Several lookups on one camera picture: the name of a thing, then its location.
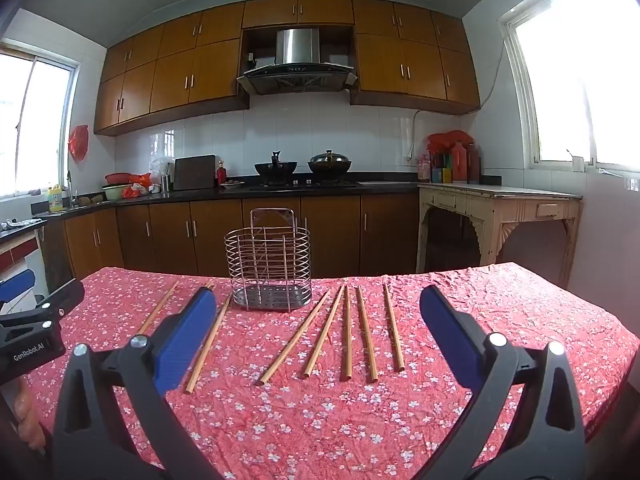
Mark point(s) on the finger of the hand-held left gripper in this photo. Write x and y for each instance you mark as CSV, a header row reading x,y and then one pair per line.
x,y
17,285
65,294

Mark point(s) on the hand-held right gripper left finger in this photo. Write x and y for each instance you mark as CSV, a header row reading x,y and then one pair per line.
x,y
185,330

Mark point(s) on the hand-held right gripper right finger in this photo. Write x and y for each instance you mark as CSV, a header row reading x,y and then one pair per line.
x,y
450,325

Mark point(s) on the person's left hand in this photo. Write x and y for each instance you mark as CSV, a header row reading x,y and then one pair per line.
x,y
27,410

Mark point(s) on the yellow detergent bottle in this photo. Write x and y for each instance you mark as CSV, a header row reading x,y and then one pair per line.
x,y
56,200

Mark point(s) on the metal faucet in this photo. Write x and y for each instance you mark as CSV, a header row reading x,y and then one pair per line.
x,y
70,187

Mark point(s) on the pale enamel basin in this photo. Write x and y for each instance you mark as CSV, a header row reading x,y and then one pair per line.
x,y
114,193

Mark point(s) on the wooden base cabinets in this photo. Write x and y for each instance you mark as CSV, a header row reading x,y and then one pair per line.
x,y
270,235

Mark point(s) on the cream wooden side table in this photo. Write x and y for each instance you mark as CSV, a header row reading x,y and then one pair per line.
x,y
500,200

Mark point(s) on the black kitchen countertop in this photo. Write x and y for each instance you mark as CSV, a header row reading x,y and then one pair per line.
x,y
200,194

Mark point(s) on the metal cup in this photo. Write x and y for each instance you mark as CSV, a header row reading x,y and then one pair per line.
x,y
166,183

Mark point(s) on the small plate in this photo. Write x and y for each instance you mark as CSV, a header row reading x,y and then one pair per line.
x,y
232,184

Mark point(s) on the red floral tablecloth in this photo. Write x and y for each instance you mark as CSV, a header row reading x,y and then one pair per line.
x,y
325,420

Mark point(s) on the pink bottle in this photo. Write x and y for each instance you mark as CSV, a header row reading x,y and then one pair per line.
x,y
424,170

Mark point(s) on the dark cutting board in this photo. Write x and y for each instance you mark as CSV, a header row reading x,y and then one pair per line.
x,y
194,172

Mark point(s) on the white plastic bag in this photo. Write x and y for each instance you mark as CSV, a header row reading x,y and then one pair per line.
x,y
161,166

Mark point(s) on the small red bottle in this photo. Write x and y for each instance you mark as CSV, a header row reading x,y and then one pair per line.
x,y
221,174

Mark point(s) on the red sauce bottle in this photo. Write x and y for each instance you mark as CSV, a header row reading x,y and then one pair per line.
x,y
458,165

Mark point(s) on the sliding window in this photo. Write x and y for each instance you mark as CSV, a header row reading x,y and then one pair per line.
x,y
35,125

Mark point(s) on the dark sauce bottle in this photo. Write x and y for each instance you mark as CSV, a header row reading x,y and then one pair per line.
x,y
474,165

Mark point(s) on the black gas stove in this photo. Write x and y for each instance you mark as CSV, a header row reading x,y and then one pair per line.
x,y
305,185

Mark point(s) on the black wok with lid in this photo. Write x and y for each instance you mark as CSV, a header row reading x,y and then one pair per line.
x,y
329,164

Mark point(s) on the white framed window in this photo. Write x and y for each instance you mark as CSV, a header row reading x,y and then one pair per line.
x,y
575,85

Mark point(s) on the steel range hood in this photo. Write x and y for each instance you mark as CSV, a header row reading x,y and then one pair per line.
x,y
297,45

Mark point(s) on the wooden wall cabinets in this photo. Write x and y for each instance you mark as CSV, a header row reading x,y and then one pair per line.
x,y
175,75

